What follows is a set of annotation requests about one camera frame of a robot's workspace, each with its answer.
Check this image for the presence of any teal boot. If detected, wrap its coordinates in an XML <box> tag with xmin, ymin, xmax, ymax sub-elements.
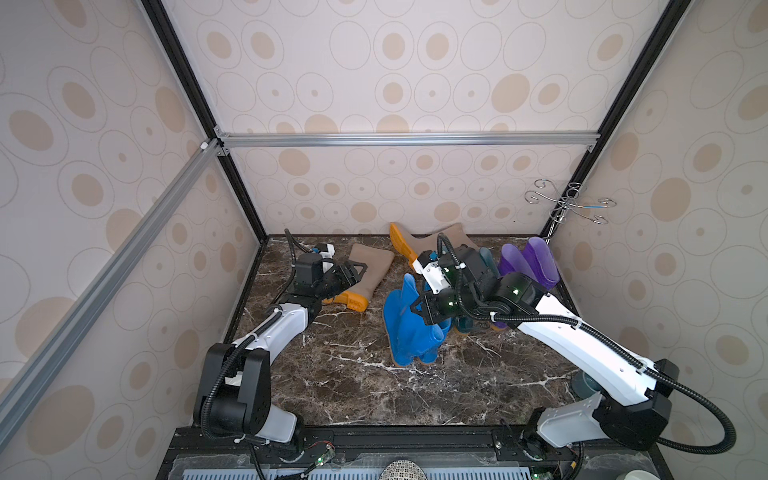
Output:
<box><xmin>454</xmin><ymin>247</ymin><xmax>507</xmax><ymax>335</ymax></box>

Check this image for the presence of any purple boot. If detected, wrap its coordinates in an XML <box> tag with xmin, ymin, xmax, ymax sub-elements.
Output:
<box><xmin>522</xmin><ymin>237</ymin><xmax>560</xmax><ymax>290</ymax></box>
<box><xmin>491</xmin><ymin>242</ymin><xmax>538</xmax><ymax>331</ymax></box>

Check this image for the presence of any beige boot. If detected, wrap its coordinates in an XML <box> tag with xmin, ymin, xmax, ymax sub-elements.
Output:
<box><xmin>323</xmin><ymin>243</ymin><xmax>395</xmax><ymax>312</ymax></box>
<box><xmin>389</xmin><ymin>222</ymin><xmax>479</xmax><ymax>267</ymax></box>

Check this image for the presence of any blue boot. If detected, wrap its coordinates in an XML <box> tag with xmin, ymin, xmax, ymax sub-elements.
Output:
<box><xmin>383</xmin><ymin>284</ymin><xmax>446</xmax><ymax>367</ymax></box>
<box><xmin>397</xmin><ymin>274</ymin><xmax>451</xmax><ymax>365</ymax></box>

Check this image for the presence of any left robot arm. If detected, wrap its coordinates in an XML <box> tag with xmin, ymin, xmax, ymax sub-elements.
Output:
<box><xmin>193</xmin><ymin>252</ymin><xmax>367</xmax><ymax>444</ymax></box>

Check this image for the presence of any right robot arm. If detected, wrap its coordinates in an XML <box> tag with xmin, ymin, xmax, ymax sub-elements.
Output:
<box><xmin>411</xmin><ymin>246</ymin><xmax>671</xmax><ymax>457</ymax></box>

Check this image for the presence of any grey-green cup right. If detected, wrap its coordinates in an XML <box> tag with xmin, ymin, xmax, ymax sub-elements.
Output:
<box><xmin>570</xmin><ymin>370</ymin><xmax>601</xmax><ymax>400</ymax></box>

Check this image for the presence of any chrome wire stand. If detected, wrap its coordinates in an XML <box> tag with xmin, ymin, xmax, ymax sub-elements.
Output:
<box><xmin>524</xmin><ymin>178</ymin><xmax>617</xmax><ymax>241</ymax></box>

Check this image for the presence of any horizontal aluminium rail back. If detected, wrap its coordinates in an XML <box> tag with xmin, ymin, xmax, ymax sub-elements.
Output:
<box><xmin>221</xmin><ymin>131</ymin><xmax>600</xmax><ymax>148</ymax></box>

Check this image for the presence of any black base frame front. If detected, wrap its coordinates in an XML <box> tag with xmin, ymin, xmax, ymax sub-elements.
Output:
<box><xmin>156</xmin><ymin>425</ymin><xmax>672</xmax><ymax>479</ymax></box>

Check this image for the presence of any diagonal aluminium rail left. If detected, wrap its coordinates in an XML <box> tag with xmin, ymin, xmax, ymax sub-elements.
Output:
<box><xmin>1</xmin><ymin>138</ymin><xmax>223</xmax><ymax>449</ymax></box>

